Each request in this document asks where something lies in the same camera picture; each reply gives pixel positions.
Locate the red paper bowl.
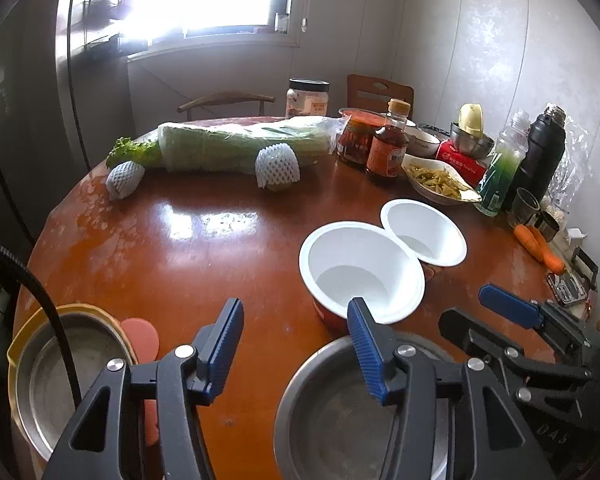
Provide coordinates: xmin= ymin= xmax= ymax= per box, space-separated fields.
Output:
xmin=298 ymin=221 xmax=426 ymax=333

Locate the pink pig-shaped plate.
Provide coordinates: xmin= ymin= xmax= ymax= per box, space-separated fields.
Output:
xmin=120 ymin=316 xmax=161 ymax=448

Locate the wooden chair with curved rail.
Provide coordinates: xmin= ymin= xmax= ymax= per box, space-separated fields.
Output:
xmin=177 ymin=91 xmax=277 ymax=122

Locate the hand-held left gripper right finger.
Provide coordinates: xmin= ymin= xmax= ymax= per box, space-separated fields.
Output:
xmin=346 ymin=297 xmax=546 ymax=480

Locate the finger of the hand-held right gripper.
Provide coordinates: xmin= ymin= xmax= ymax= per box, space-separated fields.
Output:
xmin=438 ymin=307 xmax=598 ymax=411
xmin=479 ymin=284 xmax=600 ymax=361

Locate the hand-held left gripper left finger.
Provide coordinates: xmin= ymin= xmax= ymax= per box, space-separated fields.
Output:
xmin=42 ymin=297 xmax=245 ymax=480

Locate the brown sauce bottle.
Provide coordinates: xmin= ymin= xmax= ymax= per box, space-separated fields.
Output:
xmin=366 ymin=98 xmax=411 ymax=184

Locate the grey refrigerator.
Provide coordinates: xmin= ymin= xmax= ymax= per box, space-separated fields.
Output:
xmin=0 ymin=0 xmax=136 ymax=241

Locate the small steel bowl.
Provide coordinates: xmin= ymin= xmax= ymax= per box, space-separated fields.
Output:
xmin=449 ymin=122 xmax=496 ymax=158

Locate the steel pan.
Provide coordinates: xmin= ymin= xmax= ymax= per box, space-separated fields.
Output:
xmin=274 ymin=331 xmax=456 ymax=480

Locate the black-lidded plastic jar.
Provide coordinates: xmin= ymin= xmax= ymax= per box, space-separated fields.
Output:
xmin=286 ymin=78 xmax=330 ymax=120

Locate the small white paper bowl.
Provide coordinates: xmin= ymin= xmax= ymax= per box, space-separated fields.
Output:
xmin=380 ymin=199 xmax=468 ymax=267

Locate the large foam-netted fruit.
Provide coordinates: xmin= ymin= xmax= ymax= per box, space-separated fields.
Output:
xmin=254 ymin=142 xmax=301 ymax=193

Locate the black cable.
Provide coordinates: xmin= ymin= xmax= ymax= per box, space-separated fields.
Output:
xmin=0 ymin=232 xmax=83 ymax=411

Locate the small foam-netted fruit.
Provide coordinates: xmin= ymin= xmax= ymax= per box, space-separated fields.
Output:
xmin=105 ymin=161 xmax=146 ymax=201

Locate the yellow shell-shaped bowl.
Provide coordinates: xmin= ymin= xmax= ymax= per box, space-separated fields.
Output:
xmin=6 ymin=302 xmax=140 ymax=466

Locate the black thermos flask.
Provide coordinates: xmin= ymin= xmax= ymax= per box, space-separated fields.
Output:
xmin=502 ymin=102 xmax=567 ymax=211

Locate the clear bottle of green liquid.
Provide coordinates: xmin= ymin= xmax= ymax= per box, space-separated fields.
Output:
xmin=474 ymin=109 xmax=531 ymax=218

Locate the small steel cup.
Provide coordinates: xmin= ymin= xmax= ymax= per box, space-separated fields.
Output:
xmin=537 ymin=210 xmax=563 ymax=241

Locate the clear plastic bag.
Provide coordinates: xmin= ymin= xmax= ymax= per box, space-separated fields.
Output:
xmin=550 ymin=115 xmax=593 ymax=206

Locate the white ceramic bowl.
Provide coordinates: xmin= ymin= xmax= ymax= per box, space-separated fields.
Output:
xmin=405 ymin=122 xmax=441 ymax=157

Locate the green leaf lettuce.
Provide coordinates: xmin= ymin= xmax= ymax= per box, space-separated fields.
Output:
xmin=105 ymin=136 xmax=163 ymax=170

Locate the red tissue box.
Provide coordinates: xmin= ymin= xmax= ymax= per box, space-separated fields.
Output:
xmin=436 ymin=140 xmax=488 ymax=188

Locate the yellow plastic tool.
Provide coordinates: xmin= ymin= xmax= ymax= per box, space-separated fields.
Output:
xmin=458 ymin=103 xmax=483 ymax=137

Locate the red chili sauce jar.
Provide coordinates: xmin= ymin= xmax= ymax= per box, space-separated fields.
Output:
xmin=336 ymin=107 xmax=387 ymax=167

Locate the white dish of vegetables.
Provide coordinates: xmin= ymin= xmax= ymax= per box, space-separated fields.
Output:
xmin=401 ymin=153 xmax=482 ymax=206

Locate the orange carrot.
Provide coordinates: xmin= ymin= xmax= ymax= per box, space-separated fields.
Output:
xmin=527 ymin=225 xmax=566 ymax=275
xmin=514 ymin=224 xmax=546 ymax=262

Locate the small glass cup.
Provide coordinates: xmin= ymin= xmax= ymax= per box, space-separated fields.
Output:
xmin=509 ymin=187 xmax=541 ymax=228

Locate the wide-rimmed steel bowl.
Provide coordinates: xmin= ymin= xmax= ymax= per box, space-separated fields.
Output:
xmin=14 ymin=311 xmax=131 ymax=463

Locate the wrapped napa cabbage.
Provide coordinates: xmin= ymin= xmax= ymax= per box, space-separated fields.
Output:
xmin=157 ymin=116 xmax=348 ymax=175

